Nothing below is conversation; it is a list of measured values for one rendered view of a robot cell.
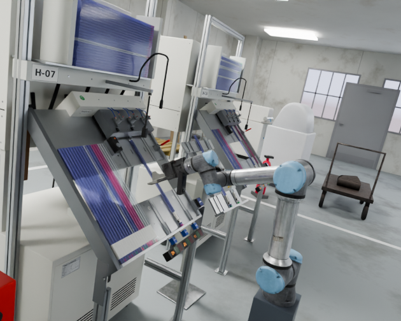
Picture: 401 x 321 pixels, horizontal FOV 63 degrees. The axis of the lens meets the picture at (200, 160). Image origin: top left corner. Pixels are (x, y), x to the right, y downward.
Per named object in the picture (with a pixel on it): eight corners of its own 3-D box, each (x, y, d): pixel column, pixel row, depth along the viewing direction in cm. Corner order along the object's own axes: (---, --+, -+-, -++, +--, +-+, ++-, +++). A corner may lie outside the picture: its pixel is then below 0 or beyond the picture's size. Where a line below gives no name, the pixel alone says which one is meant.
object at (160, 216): (194, 218, 180) (198, 215, 179) (113, 269, 121) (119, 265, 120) (176, 188, 182) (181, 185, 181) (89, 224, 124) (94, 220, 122)
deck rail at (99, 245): (111, 274, 122) (121, 268, 119) (107, 276, 120) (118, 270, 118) (24, 116, 132) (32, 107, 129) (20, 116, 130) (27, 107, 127)
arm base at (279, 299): (298, 295, 153) (303, 276, 151) (291, 312, 140) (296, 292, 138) (267, 281, 160) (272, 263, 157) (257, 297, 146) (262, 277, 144)
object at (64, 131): (157, 163, 186) (163, 158, 184) (63, 186, 127) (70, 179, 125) (128, 114, 190) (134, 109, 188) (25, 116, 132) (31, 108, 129)
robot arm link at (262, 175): (321, 155, 138) (223, 166, 167) (312, 158, 130) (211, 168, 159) (324, 183, 139) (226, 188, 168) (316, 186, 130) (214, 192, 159)
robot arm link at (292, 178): (292, 287, 139) (317, 162, 129) (278, 302, 127) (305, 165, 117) (266, 276, 146) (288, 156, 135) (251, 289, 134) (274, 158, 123)
